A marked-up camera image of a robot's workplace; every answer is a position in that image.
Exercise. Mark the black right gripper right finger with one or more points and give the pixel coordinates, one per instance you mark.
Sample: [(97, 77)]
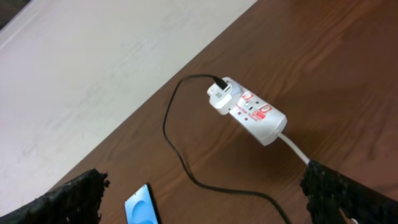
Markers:
[(334, 197)]

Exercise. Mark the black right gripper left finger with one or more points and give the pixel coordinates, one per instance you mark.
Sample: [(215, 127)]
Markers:
[(76, 201)]

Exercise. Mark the blue Galaxy smartphone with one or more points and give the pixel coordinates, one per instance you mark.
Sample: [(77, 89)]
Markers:
[(141, 207)]

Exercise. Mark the white power strip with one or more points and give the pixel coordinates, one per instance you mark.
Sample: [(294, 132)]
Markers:
[(258, 117)]

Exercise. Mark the white charger adapter plug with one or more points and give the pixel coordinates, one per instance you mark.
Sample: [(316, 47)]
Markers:
[(221, 99)]

